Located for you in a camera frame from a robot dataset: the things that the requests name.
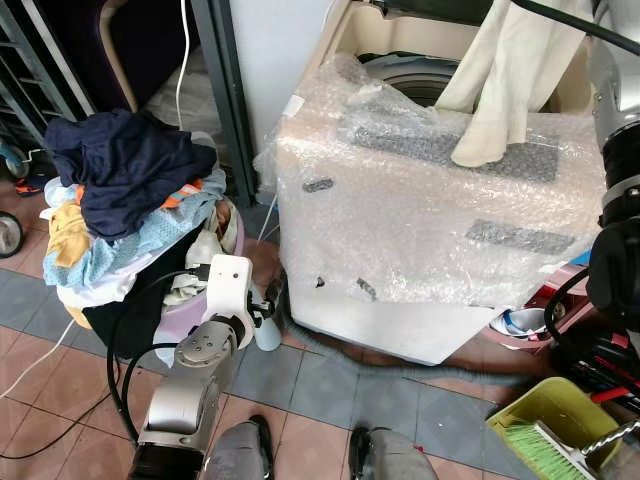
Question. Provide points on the yellow-green dustpan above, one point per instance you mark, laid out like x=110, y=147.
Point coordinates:
x=550, y=400

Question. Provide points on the pale blue plastic piece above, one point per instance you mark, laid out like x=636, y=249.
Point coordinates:
x=268, y=335

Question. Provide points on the lilac laundry basket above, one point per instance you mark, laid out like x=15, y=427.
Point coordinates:
x=185, y=325

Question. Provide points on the light blue mesh cloth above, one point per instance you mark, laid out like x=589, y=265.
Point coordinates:
x=150, y=235

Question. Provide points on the navy blue garment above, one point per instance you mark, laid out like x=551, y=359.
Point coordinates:
x=130, y=165

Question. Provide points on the yellow cloth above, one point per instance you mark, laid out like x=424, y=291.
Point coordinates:
x=68, y=235

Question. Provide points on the black striped bag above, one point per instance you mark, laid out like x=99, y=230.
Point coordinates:
x=600, y=385

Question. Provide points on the grey metal post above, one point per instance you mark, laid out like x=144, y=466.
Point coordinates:
x=225, y=100

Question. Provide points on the grey robot right leg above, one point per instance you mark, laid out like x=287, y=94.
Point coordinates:
x=395, y=460

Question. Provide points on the orange striped cloth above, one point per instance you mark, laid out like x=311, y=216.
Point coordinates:
x=185, y=193

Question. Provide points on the grey robot leg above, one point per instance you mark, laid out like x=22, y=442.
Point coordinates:
x=240, y=455
x=395, y=460

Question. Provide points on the cream garment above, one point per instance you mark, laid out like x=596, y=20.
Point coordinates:
x=510, y=80

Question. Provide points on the white and blue shoe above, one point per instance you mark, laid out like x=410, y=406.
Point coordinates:
x=520, y=322

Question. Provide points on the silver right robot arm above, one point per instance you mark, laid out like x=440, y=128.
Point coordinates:
x=620, y=270

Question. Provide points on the black caster wheel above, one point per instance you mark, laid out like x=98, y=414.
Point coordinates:
x=10, y=235

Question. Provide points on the bubble-wrapped washing machine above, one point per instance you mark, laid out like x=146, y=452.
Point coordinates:
x=420, y=230

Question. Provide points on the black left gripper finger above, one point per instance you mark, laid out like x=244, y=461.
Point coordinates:
x=276, y=293

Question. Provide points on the grey robot left leg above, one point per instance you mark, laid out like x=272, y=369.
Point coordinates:
x=240, y=455

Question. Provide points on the dark purple fabric seat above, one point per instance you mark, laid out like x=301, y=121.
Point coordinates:
x=160, y=50

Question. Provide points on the grey metal rack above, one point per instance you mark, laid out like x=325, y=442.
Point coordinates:
x=50, y=60

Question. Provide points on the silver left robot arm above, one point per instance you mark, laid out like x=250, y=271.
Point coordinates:
x=190, y=390

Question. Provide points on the chrome spiral pole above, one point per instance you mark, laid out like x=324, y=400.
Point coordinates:
x=610, y=443

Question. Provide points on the black cloth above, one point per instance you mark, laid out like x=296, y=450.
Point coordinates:
x=130, y=320

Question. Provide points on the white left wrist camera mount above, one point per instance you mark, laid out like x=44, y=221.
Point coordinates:
x=230, y=285

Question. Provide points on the white cloth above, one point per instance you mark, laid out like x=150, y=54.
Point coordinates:
x=100, y=290

